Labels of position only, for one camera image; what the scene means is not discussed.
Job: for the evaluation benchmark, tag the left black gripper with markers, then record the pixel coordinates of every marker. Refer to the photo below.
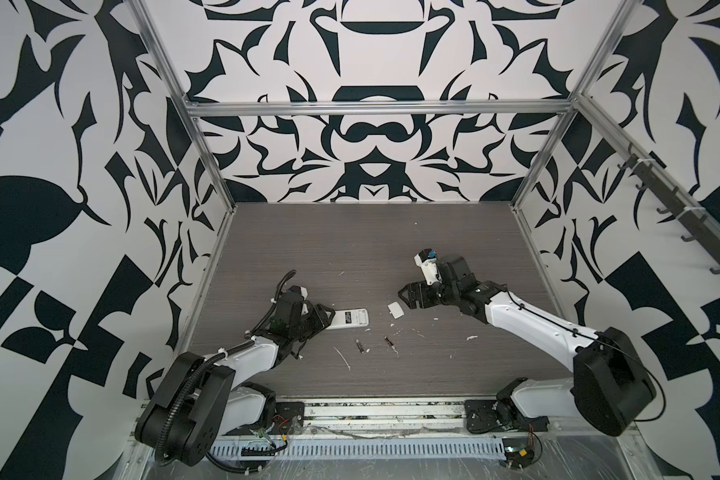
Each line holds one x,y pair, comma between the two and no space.
314,314

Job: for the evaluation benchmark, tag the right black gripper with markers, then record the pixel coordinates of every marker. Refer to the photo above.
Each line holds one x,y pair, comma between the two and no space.
412,288

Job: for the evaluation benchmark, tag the white red remote control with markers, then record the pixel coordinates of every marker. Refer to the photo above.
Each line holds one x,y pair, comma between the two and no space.
349,319

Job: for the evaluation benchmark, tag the white battery cover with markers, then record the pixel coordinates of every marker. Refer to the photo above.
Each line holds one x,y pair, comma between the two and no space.
395,310

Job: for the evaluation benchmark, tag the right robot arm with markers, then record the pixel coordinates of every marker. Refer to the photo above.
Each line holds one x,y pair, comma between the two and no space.
608,385

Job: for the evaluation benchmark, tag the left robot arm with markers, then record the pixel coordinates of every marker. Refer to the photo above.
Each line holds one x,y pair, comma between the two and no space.
202,397

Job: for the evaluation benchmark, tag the small electronics board right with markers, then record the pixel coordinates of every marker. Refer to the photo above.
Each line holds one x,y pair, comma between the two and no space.
522,453

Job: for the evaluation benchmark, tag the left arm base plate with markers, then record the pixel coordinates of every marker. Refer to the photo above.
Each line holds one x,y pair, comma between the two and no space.
280,417

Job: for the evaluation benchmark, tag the white slotted cable duct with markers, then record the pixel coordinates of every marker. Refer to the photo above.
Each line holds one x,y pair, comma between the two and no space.
367,449

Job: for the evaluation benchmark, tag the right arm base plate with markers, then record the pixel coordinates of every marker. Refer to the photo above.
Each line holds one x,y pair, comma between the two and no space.
499,415

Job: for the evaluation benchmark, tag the aluminium frame rail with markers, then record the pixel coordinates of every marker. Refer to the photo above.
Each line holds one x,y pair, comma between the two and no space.
389,107

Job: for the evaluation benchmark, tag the black wall hook rail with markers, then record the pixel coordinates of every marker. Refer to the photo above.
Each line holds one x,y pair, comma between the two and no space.
676,203

